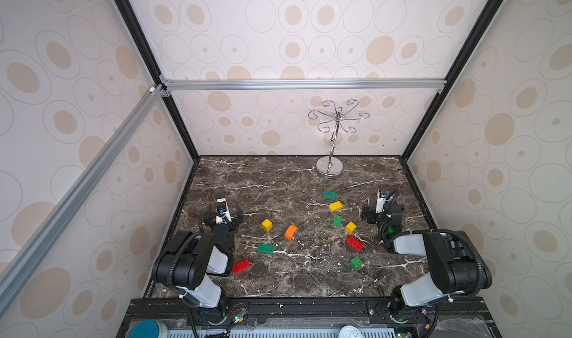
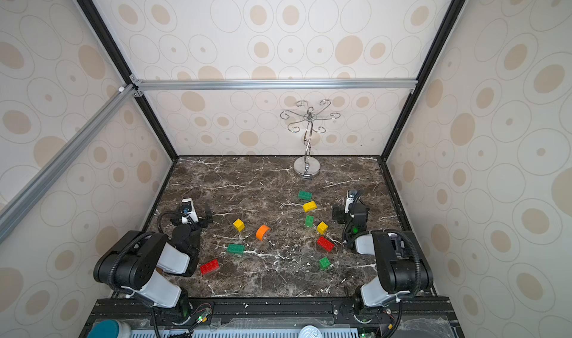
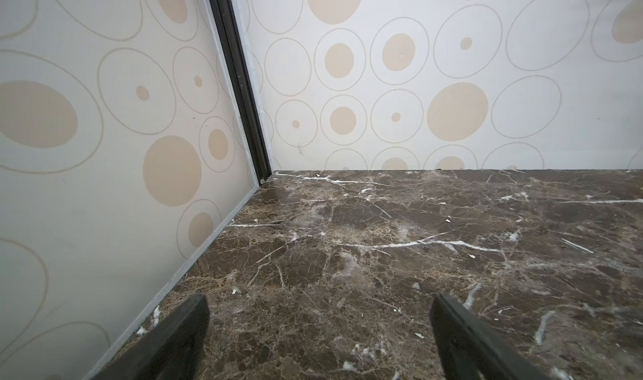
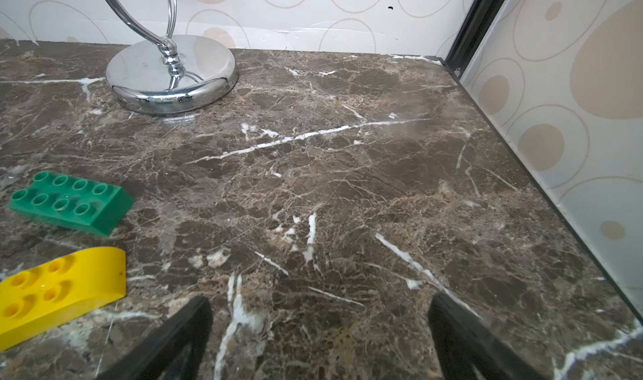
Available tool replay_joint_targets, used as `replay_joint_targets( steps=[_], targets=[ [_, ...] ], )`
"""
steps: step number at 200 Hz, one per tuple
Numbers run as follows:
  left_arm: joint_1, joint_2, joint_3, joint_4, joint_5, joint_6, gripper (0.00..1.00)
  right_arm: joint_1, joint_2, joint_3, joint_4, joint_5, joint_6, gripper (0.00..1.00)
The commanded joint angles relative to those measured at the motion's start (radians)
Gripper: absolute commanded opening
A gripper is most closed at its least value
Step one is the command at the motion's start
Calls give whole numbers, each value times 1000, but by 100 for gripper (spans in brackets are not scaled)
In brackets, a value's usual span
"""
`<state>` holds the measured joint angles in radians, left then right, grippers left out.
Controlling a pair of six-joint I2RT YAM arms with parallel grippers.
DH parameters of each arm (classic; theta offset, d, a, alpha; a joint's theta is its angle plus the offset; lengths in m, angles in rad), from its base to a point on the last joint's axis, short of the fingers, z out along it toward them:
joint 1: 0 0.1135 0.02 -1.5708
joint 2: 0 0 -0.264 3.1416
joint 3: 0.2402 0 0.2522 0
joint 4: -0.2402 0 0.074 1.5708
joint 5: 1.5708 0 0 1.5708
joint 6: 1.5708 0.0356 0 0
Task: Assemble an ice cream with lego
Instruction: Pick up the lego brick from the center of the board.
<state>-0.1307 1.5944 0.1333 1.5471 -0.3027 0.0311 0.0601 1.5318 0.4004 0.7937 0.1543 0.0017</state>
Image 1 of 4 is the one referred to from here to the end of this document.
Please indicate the orange round lego piece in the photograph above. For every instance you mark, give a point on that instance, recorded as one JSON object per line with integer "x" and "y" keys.
{"x": 290, "y": 232}

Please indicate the green square lego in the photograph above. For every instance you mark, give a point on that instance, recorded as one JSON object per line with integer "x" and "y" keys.
{"x": 337, "y": 222}
{"x": 355, "y": 264}

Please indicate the chrome hook stand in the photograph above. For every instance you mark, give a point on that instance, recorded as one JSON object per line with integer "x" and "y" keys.
{"x": 331, "y": 121}

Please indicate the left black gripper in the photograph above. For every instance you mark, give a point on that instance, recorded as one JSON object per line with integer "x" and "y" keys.
{"x": 236, "y": 222}

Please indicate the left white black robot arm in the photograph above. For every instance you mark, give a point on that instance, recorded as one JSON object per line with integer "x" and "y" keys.
{"x": 189, "y": 260}

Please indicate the green square lego front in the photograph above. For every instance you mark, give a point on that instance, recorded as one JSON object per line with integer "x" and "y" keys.
{"x": 355, "y": 264}

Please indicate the red long lego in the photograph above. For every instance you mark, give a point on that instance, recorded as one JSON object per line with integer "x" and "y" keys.
{"x": 241, "y": 266}
{"x": 355, "y": 244}

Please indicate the yellow square lego back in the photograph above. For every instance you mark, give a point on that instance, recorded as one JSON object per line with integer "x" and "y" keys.
{"x": 336, "y": 206}

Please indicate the left slanted aluminium rail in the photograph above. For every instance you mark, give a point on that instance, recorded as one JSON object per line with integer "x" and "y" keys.
{"x": 41, "y": 242}

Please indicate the green square lego middle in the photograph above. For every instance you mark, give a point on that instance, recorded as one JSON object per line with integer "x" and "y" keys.
{"x": 337, "y": 222}

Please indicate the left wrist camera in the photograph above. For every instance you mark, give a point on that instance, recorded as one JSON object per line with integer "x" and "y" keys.
{"x": 222, "y": 212}

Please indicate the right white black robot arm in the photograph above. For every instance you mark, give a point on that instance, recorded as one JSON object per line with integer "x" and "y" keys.
{"x": 455, "y": 267}

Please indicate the green long lego back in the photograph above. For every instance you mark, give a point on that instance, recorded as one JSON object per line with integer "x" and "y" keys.
{"x": 330, "y": 196}

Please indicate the green long lego front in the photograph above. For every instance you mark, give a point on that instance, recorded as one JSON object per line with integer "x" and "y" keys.
{"x": 265, "y": 249}

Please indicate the yellow square lego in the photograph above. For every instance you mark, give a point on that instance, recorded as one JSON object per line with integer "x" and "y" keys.
{"x": 350, "y": 228}
{"x": 267, "y": 225}
{"x": 336, "y": 206}

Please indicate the green long lego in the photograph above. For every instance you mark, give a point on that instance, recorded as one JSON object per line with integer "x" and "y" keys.
{"x": 265, "y": 249}
{"x": 330, "y": 196}

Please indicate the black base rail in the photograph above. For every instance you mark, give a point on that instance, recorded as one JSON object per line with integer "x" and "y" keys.
{"x": 471, "y": 313}

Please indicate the horizontal aluminium rail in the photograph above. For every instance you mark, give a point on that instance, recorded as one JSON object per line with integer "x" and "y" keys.
{"x": 239, "y": 85}

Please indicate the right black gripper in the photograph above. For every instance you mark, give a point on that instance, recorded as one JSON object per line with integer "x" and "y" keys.
{"x": 382, "y": 213}

